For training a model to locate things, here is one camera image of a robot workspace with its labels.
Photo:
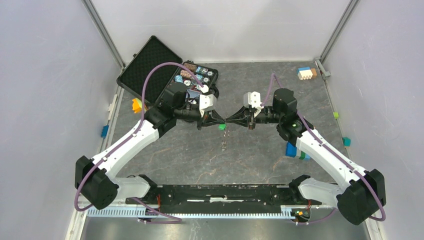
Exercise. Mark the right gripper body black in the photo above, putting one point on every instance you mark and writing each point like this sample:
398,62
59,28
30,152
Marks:
267,115

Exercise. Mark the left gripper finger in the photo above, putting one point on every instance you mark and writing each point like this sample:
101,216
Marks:
208,123
216,117

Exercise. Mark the small teal block right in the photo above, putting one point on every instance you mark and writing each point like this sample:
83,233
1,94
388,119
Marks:
346,141

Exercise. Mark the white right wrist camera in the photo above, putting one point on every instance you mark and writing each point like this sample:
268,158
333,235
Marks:
252,101

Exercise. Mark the blue white green brick stack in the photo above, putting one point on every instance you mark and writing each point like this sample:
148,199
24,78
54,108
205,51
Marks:
294,152

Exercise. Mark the blue white orange brick stack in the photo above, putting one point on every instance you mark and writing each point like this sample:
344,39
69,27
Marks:
306,73

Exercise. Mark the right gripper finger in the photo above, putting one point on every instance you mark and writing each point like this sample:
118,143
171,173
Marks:
244,122
241,114

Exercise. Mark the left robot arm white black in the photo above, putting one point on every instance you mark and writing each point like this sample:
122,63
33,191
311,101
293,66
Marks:
96,177

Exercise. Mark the white toothed cable duct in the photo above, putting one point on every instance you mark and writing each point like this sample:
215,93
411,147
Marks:
138,211

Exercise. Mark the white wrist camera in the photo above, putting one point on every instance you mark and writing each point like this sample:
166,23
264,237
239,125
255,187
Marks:
252,101
206,103

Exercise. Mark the orange yellow green brick stack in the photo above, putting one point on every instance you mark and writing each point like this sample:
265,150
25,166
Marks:
138,106

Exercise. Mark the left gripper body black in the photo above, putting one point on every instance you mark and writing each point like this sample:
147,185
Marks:
189,114

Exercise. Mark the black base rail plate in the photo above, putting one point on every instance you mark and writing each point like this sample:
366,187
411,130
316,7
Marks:
223,198

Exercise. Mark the small blue block left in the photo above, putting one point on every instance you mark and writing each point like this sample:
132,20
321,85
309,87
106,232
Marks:
104,131

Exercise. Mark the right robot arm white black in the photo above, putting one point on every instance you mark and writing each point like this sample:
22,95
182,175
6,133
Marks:
358,194

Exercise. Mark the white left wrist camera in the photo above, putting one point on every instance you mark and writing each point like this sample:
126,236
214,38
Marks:
206,103

